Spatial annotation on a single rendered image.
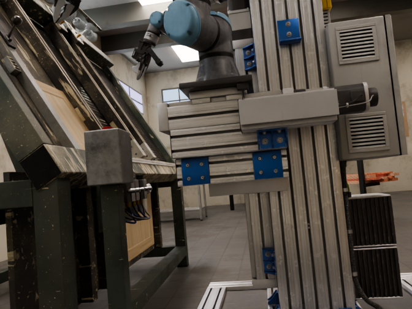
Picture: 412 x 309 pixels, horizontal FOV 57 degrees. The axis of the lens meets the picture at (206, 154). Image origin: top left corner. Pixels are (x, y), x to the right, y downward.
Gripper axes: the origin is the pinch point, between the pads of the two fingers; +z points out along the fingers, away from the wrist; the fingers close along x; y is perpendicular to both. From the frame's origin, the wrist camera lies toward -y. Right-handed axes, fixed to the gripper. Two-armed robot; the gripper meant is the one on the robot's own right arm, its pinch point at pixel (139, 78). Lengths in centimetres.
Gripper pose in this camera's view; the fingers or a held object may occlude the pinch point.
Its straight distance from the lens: 211.5
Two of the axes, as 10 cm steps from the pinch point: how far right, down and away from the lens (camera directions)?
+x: -1.5, -0.5, -9.9
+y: -9.1, -3.7, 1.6
